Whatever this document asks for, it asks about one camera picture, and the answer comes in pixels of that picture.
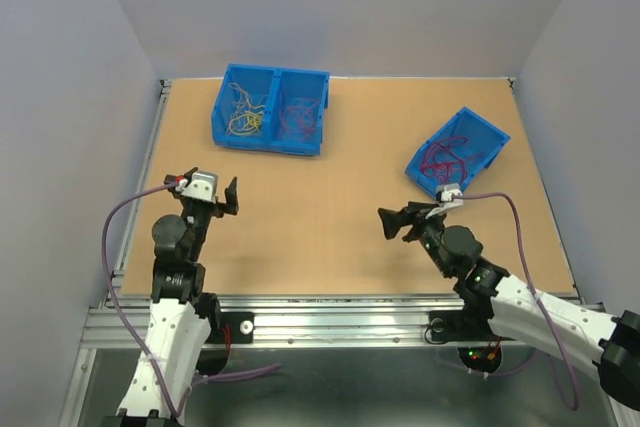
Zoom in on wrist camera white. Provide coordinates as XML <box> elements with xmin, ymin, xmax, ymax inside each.
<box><xmin>427</xmin><ymin>183</ymin><xmax>464</xmax><ymax>218</ymax></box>
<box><xmin>178</xmin><ymin>170</ymin><xmax>218</xmax><ymax>204</ymax></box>

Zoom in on purple camera cable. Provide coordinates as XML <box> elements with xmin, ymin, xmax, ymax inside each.
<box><xmin>101</xmin><ymin>185</ymin><xmax>284</xmax><ymax>421</ymax></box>
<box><xmin>459</xmin><ymin>190</ymin><xmax>581</xmax><ymax>412</ymax></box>

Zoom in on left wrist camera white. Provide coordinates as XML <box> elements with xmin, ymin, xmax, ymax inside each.
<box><xmin>178</xmin><ymin>170</ymin><xmax>218</xmax><ymax>204</ymax></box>

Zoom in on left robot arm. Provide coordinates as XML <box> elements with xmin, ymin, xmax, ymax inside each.
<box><xmin>105</xmin><ymin>168</ymin><xmax>239</xmax><ymax>426</ymax></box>

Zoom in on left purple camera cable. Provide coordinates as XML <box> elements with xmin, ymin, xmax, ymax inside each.
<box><xmin>101</xmin><ymin>185</ymin><xmax>284</xmax><ymax>421</ymax></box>

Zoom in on aluminium rail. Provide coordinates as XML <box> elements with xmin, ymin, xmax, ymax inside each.
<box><xmin>80</xmin><ymin>294</ymin><xmax>462</xmax><ymax>349</ymax></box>
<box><xmin>110</xmin><ymin>79</ymin><xmax>173</xmax><ymax>280</ymax></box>

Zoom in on yellow wires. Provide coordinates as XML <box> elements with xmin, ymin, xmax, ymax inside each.
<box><xmin>225</xmin><ymin>81</ymin><xmax>269</xmax><ymax>137</ymax></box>

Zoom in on blue bin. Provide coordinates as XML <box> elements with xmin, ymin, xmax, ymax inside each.
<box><xmin>211</xmin><ymin>64</ymin><xmax>276</xmax><ymax>150</ymax></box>
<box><xmin>269</xmin><ymin>69</ymin><xmax>330</xmax><ymax>157</ymax></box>
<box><xmin>405</xmin><ymin>107</ymin><xmax>511</xmax><ymax>197</ymax></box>

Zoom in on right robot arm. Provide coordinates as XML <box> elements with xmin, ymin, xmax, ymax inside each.
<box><xmin>377</xmin><ymin>202</ymin><xmax>639</xmax><ymax>410</ymax></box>

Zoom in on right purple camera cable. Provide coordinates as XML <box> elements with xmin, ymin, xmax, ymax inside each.
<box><xmin>459</xmin><ymin>190</ymin><xmax>581</xmax><ymax>412</ymax></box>

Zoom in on aluminium front rail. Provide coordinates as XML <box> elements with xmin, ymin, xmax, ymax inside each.
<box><xmin>80</xmin><ymin>294</ymin><xmax>462</xmax><ymax>349</ymax></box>

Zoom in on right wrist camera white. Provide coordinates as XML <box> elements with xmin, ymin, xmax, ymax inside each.
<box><xmin>427</xmin><ymin>183</ymin><xmax>464</xmax><ymax>218</ymax></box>

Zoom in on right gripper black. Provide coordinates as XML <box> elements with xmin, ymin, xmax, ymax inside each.
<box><xmin>377</xmin><ymin>199</ymin><xmax>452</xmax><ymax>278</ymax></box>

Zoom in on pink thin wire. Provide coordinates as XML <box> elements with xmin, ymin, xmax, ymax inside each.
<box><xmin>278</xmin><ymin>96</ymin><xmax>321</xmax><ymax>141</ymax></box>

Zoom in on aluminium left rail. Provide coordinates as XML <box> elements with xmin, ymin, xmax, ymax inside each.
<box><xmin>110</xmin><ymin>79</ymin><xmax>173</xmax><ymax>280</ymax></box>

